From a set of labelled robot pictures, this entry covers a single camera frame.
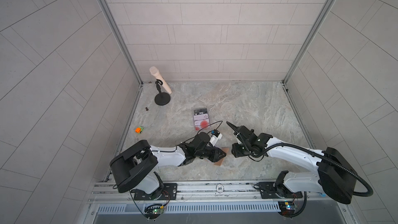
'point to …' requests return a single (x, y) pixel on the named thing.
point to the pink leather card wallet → (225, 150)
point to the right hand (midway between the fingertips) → (233, 153)
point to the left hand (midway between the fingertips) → (225, 155)
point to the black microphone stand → (161, 98)
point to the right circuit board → (287, 208)
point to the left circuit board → (154, 209)
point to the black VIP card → (200, 111)
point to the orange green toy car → (139, 129)
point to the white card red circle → (201, 122)
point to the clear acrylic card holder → (201, 119)
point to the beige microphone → (155, 71)
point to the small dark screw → (146, 109)
